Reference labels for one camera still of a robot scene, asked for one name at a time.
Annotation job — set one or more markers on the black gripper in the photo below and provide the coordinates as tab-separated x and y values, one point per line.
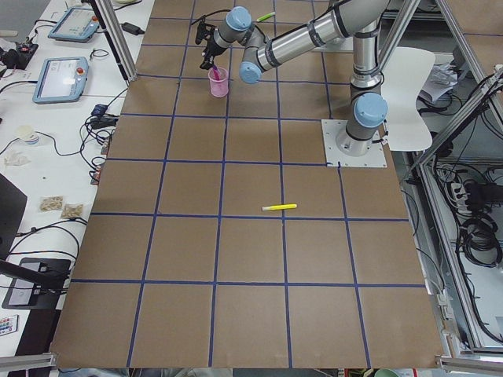
212	45

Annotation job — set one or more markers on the pink highlighter pen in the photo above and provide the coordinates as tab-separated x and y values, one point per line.
216	73

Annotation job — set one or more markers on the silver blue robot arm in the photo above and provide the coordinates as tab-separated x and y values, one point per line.
358	21

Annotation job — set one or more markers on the pink mesh cup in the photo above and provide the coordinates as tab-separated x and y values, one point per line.
219	88

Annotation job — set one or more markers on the green highlighter pen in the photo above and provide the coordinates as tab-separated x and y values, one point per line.
265	17

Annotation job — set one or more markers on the black power adapter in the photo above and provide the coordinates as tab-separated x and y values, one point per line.
132	29

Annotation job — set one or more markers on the upper teach pendant tablet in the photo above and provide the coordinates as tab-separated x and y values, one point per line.
76	25

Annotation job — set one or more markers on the teach pendant tablet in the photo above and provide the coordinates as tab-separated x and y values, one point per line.
76	25
61	80

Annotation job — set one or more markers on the lower teach pendant tablet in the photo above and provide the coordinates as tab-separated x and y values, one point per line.
61	80

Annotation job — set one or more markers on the yellow highlighter pen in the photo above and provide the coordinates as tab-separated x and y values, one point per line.
288	206

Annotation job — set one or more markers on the white tape roll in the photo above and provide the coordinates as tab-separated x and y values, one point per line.
28	134

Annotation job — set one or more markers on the white plastic chair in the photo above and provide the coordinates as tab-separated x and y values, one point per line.
404	76

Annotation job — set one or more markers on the colourful remote control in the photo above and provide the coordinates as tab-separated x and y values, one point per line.
9	325

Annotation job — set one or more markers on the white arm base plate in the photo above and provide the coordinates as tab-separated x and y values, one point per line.
343	151

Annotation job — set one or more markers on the black camera stand base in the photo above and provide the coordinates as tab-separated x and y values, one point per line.
37	283

